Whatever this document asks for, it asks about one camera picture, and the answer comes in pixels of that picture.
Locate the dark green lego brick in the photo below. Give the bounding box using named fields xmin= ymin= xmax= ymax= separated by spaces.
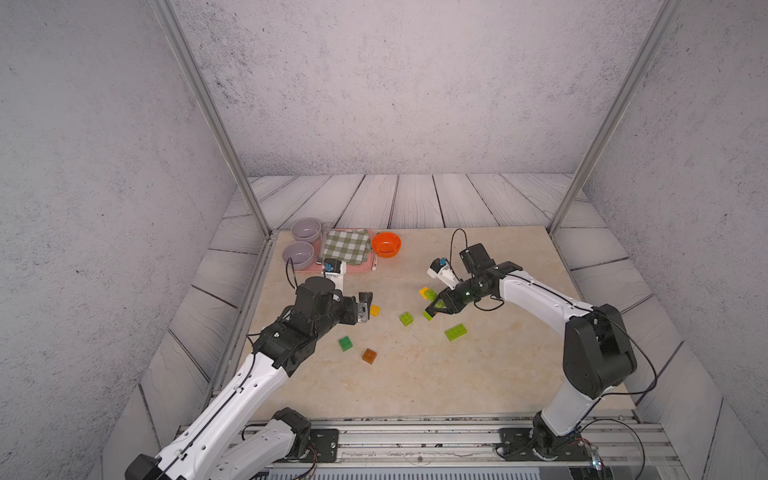
xmin=338 ymin=336 xmax=353 ymax=352

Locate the brown lego brick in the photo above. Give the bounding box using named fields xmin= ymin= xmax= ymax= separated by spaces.
xmin=361 ymin=349 xmax=377 ymax=365

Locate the long lime lego plate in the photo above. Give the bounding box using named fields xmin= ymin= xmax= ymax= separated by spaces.
xmin=444 ymin=323 xmax=468 ymax=341

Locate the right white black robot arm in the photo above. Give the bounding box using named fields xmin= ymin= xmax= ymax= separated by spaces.
xmin=425 ymin=244 xmax=637 ymax=457

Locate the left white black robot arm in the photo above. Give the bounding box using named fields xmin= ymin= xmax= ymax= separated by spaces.
xmin=125 ymin=276 xmax=373 ymax=479

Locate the small lime lego brick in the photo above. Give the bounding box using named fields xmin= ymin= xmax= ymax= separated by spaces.
xmin=399 ymin=312 xmax=414 ymax=326

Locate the pink tray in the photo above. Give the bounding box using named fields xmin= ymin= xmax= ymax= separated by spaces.
xmin=296 ymin=227 xmax=379 ymax=275

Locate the green checkered cloth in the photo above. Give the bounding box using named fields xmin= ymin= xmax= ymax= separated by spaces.
xmin=319 ymin=229 xmax=372 ymax=266

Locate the front lavender bowl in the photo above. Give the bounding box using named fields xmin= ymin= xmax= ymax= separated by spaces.
xmin=282 ymin=241 xmax=316 ymax=271

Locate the lavender bowl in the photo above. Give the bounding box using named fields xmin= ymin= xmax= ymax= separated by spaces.
xmin=282 ymin=241 xmax=316 ymax=271
xmin=291 ymin=217 xmax=323 ymax=243

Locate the orange bowl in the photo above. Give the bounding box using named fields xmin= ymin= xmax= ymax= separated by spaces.
xmin=372 ymin=232 xmax=402 ymax=258

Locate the rear lavender bowl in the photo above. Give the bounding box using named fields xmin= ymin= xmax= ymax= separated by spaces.
xmin=291 ymin=217 xmax=323 ymax=243

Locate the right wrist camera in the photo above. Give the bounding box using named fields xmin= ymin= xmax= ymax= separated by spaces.
xmin=427 ymin=258 xmax=461 ymax=290

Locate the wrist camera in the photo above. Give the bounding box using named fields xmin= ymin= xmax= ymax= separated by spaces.
xmin=322 ymin=258 xmax=347 ymax=291
xmin=427 ymin=258 xmax=461 ymax=290

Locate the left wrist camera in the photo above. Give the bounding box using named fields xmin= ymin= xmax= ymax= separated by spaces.
xmin=322 ymin=258 xmax=347 ymax=291

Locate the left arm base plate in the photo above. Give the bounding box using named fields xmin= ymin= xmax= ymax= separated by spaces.
xmin=280 ymin=428 xmax=340 ymax=464

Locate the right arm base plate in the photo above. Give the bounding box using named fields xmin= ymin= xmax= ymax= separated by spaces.
xmin=494 ymin=428 xmax=591 ymax=462

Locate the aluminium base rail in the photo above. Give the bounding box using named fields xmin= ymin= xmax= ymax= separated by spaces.
xmin=239 ymin=417 xmax=685 ymax=480

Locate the right aluminium frame post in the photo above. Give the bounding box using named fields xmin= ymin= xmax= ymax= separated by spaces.
xmin=547 ymin=0 xmax=683 ymax=238

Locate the aluminium frame post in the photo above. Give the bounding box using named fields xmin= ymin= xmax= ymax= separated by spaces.
xmin=547 ymin=0 xmax=683 ymax=238
xmin=150 ymin=0 xmax=271 ymax=237

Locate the left aluminium frame post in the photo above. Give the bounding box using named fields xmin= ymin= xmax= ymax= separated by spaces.
xmin=150 ymin=0 xmax=271 ymax=237

